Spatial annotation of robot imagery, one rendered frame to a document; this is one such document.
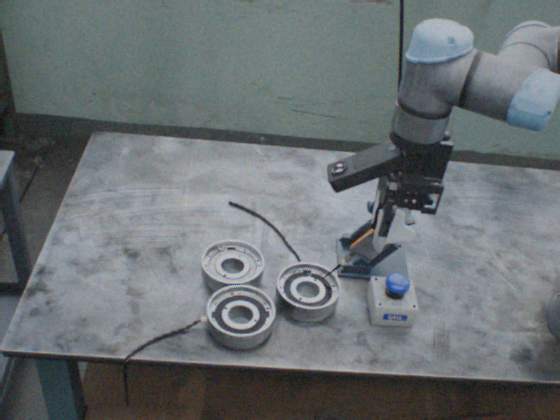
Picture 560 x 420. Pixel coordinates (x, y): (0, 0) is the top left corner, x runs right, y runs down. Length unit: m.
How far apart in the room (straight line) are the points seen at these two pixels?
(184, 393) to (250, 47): 1.63
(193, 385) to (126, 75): 1.68
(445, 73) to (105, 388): 0.83
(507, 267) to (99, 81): 1.93
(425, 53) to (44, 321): 0.68
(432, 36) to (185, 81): 1.93
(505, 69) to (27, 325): 0.77
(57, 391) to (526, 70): 0.85
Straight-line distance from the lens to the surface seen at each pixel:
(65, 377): 1.09
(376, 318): 1.04
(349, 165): 0.91
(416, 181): 0.91
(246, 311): 1.01
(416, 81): 0.82
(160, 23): 2.56
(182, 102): 2.70
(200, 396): 1.24
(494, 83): 0.81
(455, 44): 0.80
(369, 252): 1.01
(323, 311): 1.01
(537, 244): 1.33
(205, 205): 1.23
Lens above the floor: 1.58
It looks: 39 degrees down
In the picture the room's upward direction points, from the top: 8 degrees clockwise
